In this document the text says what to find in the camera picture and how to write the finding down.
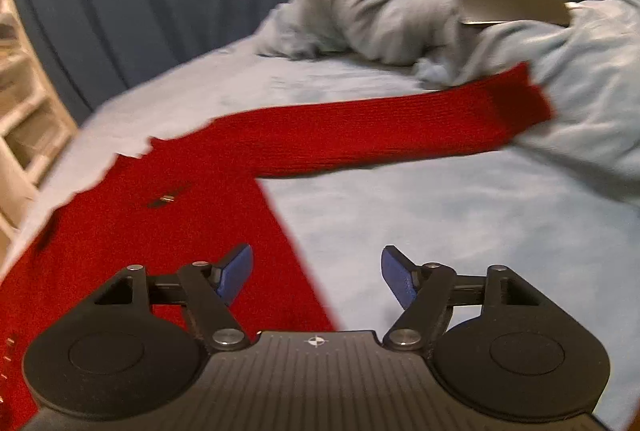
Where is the smartphone with lit screen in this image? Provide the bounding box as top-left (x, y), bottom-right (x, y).
top-left (457, 0), bottom-right (570, 27)

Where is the white shelf unit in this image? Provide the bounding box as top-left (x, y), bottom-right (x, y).
top-left (0, 0), bottom-right (77, 258)

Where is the light blue fleece blanket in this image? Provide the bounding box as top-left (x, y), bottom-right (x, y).
top-left (255, 0), bottom-right (639, 204)

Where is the red knitted sweater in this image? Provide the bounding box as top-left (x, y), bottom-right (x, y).
top-left (1, 64), bottom-right (552, 430)

